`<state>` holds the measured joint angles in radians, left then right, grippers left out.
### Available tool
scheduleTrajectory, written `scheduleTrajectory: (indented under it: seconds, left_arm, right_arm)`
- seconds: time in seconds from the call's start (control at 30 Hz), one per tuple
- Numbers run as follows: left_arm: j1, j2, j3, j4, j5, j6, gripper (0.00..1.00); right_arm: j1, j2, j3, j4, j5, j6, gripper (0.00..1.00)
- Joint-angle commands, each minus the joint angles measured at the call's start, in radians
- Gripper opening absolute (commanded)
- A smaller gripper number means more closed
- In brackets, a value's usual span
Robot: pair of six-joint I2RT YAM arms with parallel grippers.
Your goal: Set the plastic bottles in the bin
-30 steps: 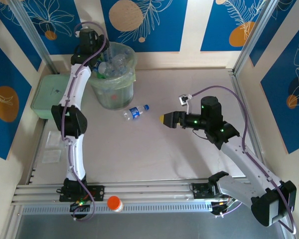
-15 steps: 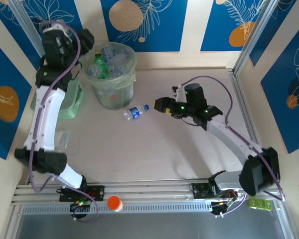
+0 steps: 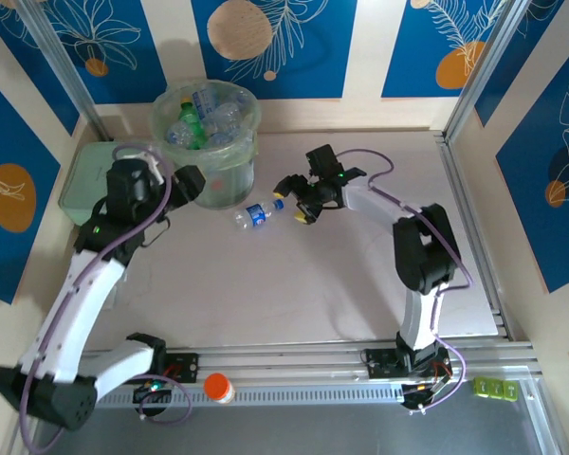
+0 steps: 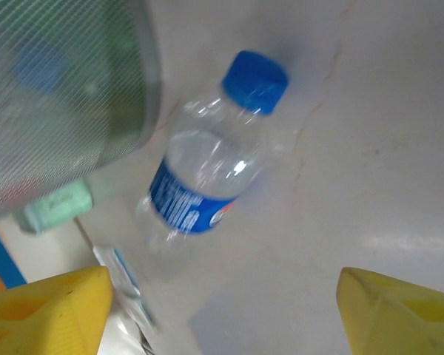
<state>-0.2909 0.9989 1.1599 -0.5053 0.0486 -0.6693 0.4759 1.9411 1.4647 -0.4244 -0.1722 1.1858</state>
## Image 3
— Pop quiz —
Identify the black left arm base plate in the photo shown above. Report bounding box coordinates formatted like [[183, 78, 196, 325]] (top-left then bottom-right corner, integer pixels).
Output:
[[165, 353, 201, 384]]

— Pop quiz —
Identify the green plastic bottle yellow cap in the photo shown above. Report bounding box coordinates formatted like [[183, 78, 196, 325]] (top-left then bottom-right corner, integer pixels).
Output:
[[178, 96, 209, 151]]

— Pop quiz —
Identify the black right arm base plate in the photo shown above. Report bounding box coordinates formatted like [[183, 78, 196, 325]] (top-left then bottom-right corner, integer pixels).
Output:
[[363, 348, 402, 380]]

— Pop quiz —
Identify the translucent grey waste bin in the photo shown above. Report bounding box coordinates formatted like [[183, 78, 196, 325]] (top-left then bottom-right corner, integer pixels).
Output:
[[149, 78, 262, 212]]

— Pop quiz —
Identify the crushed bottle blue striped label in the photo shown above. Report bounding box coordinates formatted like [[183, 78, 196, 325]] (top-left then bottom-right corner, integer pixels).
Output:
[[192, 83, 219, 120]]

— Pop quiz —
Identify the grey slotted cable duct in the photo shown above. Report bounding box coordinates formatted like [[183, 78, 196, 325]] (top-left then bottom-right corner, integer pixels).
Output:
[[94, 382, 405, 410]]

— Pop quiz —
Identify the white jar orange lid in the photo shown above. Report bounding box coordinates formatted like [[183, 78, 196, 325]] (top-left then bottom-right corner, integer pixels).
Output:
[[203, 373, 237, 405]]

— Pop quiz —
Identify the clear bottle pale label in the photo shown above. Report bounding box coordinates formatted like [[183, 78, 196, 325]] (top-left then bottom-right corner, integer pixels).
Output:
[[213, 103, 246, 137]]

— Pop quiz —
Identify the black wiring connector block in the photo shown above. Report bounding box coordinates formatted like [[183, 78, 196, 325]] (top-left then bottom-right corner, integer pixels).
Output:
[[400, 381, 451, 413], [132, 382, 172, 405]]

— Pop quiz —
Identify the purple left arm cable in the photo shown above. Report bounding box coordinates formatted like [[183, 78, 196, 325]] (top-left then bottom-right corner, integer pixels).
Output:
[[18, 144, 193, 455]]

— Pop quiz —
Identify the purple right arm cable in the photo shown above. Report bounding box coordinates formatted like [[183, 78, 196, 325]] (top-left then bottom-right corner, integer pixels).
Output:
[[336, 148, 475, 413]]

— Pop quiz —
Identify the long aluminium mounting rail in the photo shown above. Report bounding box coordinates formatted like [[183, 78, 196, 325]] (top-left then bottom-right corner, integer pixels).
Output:
[[83, 341, 538, 386]]

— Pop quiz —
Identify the pale green lunch box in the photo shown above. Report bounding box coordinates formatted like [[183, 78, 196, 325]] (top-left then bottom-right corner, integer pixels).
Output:
[[58, 140, 124, 228]]

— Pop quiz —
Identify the aluminium frame rail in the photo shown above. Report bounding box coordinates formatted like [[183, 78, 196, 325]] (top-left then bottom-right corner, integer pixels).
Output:
[[435, 131, 516, 340], [521, 373, 569, 455]]

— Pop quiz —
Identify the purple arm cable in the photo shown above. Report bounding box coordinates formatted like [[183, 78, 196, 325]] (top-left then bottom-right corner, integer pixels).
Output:
[[336, 148, 475, 413], [18, 144, 193, 455]]

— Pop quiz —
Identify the aluminium frame post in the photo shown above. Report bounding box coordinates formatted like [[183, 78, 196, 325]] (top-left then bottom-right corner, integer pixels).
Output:
[[441, 0, 537, 143], [16, 0, 115, 142]]

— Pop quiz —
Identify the green plastic bin liner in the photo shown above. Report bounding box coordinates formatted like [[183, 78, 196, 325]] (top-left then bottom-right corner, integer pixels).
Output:
[[149, 78, 262, 172]]

